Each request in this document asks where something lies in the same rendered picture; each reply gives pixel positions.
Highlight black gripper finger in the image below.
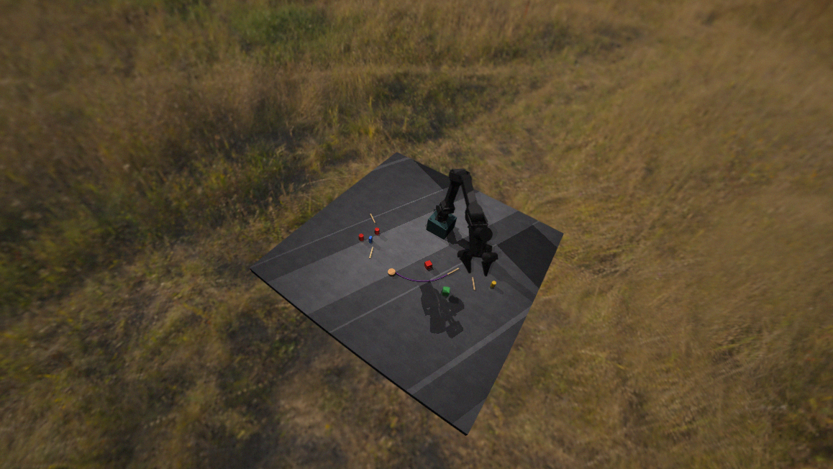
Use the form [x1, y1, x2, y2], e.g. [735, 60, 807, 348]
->
[481, 260, 495, 276]
[460, 257, 473, 273]

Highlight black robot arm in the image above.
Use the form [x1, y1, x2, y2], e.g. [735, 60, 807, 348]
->
[435, 169, 493, 252]

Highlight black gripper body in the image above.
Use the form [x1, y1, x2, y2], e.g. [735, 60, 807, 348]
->
[458, 240, 498, 262]

